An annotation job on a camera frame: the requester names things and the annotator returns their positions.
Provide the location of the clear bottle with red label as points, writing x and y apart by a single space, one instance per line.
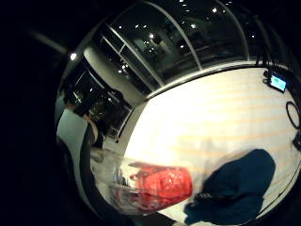
169 185

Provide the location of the the person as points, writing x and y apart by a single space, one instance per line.
71 132

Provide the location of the round ceiling lamp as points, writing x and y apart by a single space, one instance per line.
73 56

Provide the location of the dark blue cloth bag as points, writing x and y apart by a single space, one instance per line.
241 185

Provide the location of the small device with lit screen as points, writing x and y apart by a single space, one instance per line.
277 83

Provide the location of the white window frame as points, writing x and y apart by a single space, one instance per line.
188 47

